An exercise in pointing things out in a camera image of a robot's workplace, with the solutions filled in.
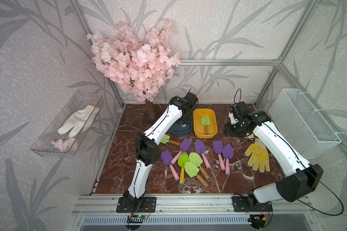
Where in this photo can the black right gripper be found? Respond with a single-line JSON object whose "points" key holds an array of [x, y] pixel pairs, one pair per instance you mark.
{"points": [[227, 131]]}

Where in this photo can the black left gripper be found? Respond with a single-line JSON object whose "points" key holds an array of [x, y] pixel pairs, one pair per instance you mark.
{"points": [[190, 119]]}

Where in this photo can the green shovel wooden handle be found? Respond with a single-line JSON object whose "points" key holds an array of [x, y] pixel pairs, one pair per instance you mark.
{"points": [[166, 139], [206, 122], [197, 160], [192, 170]]}

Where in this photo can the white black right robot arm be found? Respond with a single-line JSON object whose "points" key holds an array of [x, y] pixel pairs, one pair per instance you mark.
{"points": [[301, 178]]}

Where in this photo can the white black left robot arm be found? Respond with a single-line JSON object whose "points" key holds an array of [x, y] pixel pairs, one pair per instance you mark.
{"points": [[148, 151]]}

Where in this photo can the dark teal storage box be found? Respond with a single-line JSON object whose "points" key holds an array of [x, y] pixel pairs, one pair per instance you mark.
{"points": [[178, 130]]}

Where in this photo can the yellow storage box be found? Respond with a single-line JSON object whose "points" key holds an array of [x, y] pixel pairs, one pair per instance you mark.
{"points": [[199, 129]]}

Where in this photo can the pink blossoms in box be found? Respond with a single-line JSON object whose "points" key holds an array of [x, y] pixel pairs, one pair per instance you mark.
{"points": [[66, 144]]}

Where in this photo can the black rubber glove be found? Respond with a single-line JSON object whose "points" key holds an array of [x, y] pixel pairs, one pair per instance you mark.
{"points": [[250, 137]]}

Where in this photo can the purple square shovel right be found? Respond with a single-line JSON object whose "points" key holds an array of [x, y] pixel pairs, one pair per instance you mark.
{"points": [[218, 149]]}

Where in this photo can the yellow dotted work glove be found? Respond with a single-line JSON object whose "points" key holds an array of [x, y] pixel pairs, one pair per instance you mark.
{"points": [[258, 156]]}

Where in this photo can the purple square shovel centre left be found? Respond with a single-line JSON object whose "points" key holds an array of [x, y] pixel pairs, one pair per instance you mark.
{"points": [[166, 157]]}

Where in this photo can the pink artificial blossom tree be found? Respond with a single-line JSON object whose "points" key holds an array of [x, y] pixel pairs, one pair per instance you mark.
{"points": [[139, 66]]}

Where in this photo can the right circuit board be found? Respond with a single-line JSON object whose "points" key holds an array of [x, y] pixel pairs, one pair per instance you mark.
{"points": [[257, 218]]}

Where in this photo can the circuit board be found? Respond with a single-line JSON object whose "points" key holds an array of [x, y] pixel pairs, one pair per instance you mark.
{"points": [[257, 218], [139, 218]]}

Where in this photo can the white cotton glove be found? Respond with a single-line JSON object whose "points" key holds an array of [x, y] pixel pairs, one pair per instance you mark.
{"points": [[79, 121]]}

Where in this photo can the left circuit board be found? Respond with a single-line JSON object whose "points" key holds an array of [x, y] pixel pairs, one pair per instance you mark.
{"points": [[139, 218]]}

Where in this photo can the purple square shovel pink handle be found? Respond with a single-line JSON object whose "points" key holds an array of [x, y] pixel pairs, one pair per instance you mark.
{"points": [[185, 145]]}

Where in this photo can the purple pointed shovel pink handle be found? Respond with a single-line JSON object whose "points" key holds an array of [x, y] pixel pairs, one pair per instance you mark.
{"points": [[201, 149]]}

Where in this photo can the green shovel yellow handle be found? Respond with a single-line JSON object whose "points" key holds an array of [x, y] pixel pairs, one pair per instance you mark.
{"points": [[183, 159]]}

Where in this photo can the white wire mesh basket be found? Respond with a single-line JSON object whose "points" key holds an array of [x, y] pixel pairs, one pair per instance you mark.
{"points": [[302, 125]]}

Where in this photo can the green shovel wooden handle front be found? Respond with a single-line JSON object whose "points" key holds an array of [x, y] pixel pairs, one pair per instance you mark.
{"points": [[192, 170]]}

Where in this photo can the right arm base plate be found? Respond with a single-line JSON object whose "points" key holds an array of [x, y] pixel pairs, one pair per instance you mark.
{"points": [[249, 204]]}

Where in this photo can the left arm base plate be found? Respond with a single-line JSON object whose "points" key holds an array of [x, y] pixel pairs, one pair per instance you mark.
{"points": [[130, 205]]}

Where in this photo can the aluminium front rail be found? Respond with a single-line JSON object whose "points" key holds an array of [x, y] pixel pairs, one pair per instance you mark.
{"points": [[183, 204]]}

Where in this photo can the clear acrylic wall box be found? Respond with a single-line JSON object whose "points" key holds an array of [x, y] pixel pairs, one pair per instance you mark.
{"points": [[64, 136]]}

